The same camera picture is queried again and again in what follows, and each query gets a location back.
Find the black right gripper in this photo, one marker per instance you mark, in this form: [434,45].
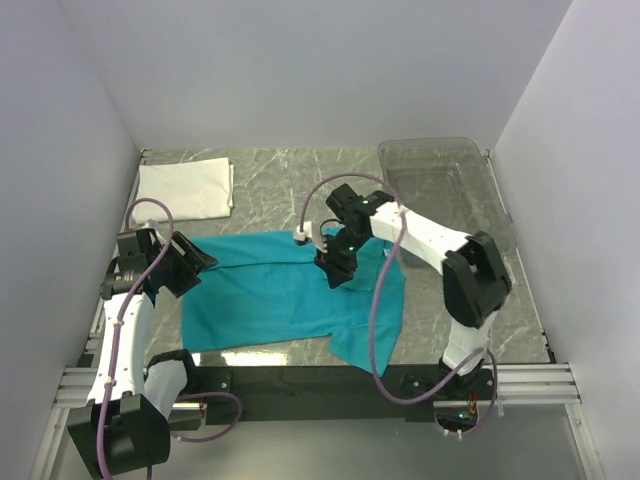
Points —
[333,266]

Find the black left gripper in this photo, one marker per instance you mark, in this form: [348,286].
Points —
[191,263]

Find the teal t shirt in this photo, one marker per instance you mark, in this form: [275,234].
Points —
[266,289]

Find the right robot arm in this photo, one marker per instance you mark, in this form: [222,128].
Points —
[474,278]

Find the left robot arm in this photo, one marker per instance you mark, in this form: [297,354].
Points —
[124,425]

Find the folded white t shirt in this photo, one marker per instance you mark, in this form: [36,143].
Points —
[199,190]

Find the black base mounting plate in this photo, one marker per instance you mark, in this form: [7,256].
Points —
[304,393]

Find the clear plastic bin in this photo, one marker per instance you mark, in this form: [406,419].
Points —
[447,180]

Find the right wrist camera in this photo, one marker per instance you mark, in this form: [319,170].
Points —
[309,233]

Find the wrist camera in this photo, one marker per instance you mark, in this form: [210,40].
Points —
[137,249]
[309,233]

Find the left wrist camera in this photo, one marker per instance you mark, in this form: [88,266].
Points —
[137,249]

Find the aluminium rail frame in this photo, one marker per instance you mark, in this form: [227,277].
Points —
[516,384]

